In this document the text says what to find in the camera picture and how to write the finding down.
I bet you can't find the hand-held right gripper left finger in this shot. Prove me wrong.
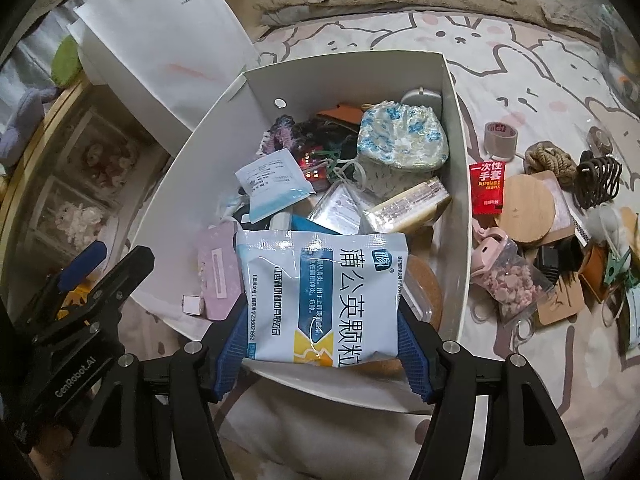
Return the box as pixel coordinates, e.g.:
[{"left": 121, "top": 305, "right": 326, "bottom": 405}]
[{"left": 75, "top": 305, "right": 251, "bottom": 480}]

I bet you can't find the white printed medicine sachet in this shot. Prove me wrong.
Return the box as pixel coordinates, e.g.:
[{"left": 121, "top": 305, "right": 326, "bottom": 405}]
[{"left": 235, "top": 149, "right": 316, "bottom": 197}]

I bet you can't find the face mask pack blue label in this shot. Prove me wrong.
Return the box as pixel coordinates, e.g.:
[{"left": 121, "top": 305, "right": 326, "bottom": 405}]
[{"left": 220, "top": 187, "right": 306, "bottom": 223}]

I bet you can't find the clear plastic storage bin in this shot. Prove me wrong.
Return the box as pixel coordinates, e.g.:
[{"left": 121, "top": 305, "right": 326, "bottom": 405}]
[{"left": 597, "top": 5, "right": 640, "bottom": 111}]

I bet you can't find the floral picture frame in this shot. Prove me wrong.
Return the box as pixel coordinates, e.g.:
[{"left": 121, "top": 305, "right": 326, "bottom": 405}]
[
  {"left": 30, "top": 180, "right": 121, "bottom": 256},
  {"left": 65, "top": 110, "right": 146, "bottom": 196}
]

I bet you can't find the white paper bag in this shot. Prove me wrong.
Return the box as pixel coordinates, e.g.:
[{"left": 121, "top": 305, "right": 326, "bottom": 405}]
[{"left": 67, "top": 0, "right": 263, "bottom": 148}]

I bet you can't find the brown rope knot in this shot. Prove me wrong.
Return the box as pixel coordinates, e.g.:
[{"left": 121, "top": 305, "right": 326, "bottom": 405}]
[{"left": 522, "top": 141, "right": 578, "bottom": 188}]

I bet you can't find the square pink wooden coaster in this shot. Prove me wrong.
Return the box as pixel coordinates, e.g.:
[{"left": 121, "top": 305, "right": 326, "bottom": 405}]
[{"left": 530, "top": 170, "right": 578, "bottom": 246}]

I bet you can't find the clear pack of brown item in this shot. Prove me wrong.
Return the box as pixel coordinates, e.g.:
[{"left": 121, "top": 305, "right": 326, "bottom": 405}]
[{"left": 585, "top": 125, "right": 615, "bottom": 156}]

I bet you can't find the blue packet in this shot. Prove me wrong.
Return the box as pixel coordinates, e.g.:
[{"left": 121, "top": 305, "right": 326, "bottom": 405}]
[{"left": 290, "top": 214, "right": 351, "bottom": 236}]

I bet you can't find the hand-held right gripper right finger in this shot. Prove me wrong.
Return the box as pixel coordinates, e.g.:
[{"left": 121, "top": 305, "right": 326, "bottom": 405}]
[{"left": 395, "top": 305, "right": 586, "bottom": 480}]

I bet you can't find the zip bag of pink beads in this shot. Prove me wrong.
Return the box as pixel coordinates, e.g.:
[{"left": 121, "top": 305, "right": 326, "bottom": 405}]
[{"left": 472, "top": 242, "right": 556, "bottom": 328}]

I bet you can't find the brown tape roll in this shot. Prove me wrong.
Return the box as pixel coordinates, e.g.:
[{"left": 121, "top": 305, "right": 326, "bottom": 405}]
[{"left": 482, "top": 121, "right": 521, "bottom": 153}]

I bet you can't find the blue floral fabric pouch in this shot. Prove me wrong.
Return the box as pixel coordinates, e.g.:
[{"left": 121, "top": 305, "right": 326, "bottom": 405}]
[{"left": 356, "top": 100, "right": 448, "bottom": 171}]

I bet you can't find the carved square wooden coaster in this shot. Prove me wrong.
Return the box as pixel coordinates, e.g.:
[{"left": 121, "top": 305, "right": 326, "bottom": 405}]
[{"left": 535, "top": 272, "right": 586, "bottom": 328}]

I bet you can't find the round wooden coaster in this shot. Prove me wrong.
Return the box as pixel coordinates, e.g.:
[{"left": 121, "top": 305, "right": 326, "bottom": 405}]
[{"left": 495, "top": 174, "right": 558, "bottom": 247}]

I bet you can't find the white pompom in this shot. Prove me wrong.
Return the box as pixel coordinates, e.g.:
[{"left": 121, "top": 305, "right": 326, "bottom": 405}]
[{"left": 585, "top": 207, "right": 626, "bottom": 248}]

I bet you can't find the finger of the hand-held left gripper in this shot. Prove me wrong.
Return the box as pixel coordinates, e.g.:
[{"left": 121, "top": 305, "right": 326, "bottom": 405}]
[
  {"left": 30, "top": 246, "right": 156, "bottom": 346},
  {"left": 35, "top": 241, "right": 108, "bottom": 311}
]

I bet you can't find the purple crochet coaster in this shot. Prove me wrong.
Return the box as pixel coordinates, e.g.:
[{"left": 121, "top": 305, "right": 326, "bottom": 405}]
[{"left": 260, "top": 115, "right": 341, "bottom": 156}]

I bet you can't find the round cork coaster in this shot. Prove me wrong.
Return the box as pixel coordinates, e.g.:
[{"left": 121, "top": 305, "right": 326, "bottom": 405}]
[{"left": 402, "top": 255, "right": 446, "bottom": 331}]

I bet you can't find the purple plush toy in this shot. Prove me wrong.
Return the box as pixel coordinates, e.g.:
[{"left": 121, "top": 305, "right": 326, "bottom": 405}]
[{"left": 0, "top": 87, "right": 61, "bottom": 166}]

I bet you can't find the red gloves packet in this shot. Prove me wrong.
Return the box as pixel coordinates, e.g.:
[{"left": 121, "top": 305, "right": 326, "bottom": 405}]
[{"left": 467, "top": 161, "right": 507, "bottom": 216}]

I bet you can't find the dark brown hair claw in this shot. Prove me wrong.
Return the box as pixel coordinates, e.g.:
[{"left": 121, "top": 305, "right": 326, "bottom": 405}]
[{"left": 575, "top": 154, "right": 623, "bottom": 210}]

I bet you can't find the green plush toy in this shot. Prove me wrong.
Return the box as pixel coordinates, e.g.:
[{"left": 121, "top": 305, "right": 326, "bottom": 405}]
[{"left": 52, "top": 35, "right": 83, "bottom": 88}]

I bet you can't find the pink card pack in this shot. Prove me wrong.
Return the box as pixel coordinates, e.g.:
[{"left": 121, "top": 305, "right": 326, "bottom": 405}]
[{"left": 195, "top": 222, "right": 251, "bottom": 322}]

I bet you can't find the white cardboard box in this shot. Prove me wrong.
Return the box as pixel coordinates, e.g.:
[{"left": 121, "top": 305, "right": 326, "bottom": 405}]
[{"left": 131, "top": 51, "right": 473, "bottom": 411}]

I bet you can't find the green clothes clip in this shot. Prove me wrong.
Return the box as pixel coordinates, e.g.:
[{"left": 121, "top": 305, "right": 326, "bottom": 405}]
[{"left": 602, "top": 247, "right": 633, "bottom": 286}]

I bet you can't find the grey round case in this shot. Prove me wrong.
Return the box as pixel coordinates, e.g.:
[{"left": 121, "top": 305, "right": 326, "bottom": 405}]
[{"left": 400, "top": 87, "right": 443, "bottom": 116}]

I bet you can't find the wooden bedside shelf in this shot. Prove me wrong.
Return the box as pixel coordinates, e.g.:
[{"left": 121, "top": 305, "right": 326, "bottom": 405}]
[{"left": 0, "top": 75, "right": 171, "bottom": 311}]

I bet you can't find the clear plastic case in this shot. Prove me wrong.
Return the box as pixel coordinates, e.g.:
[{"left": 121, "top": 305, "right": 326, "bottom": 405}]
[{"left": 306, "top": 180, "right": 376, "bottom": 236}]

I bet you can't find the beige rectangular box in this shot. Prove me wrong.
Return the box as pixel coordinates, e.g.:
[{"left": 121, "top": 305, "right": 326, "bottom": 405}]
[{"left": 361, "top": 176, "right": 453, "bottom": 236}]

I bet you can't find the brown leather piece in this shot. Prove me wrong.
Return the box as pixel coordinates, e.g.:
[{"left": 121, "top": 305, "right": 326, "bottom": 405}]
[{"left": 577, "top": 245, "right": 613, "bottom": 303}]

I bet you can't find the blue white medicine sachet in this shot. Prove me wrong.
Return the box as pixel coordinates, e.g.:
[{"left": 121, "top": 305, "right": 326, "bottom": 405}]
[{"left": 235, "top": 230, "right": 411, "bottom": 368}]

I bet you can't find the orange wooden piece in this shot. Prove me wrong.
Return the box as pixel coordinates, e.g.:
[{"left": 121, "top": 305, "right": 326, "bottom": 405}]
[{"left": 315, "top": 104, "right": 368, "bottom": 133}]

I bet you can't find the pink plastic clip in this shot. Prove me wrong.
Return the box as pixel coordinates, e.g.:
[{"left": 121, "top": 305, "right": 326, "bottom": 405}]
[{"left": 471, "top": 227, "right": 513, "bottom": 278}]

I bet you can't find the black charger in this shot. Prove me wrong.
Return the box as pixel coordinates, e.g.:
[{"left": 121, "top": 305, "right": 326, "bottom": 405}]
[{"left": 532, "top": 240, "right": 583, "bottom": 281}]

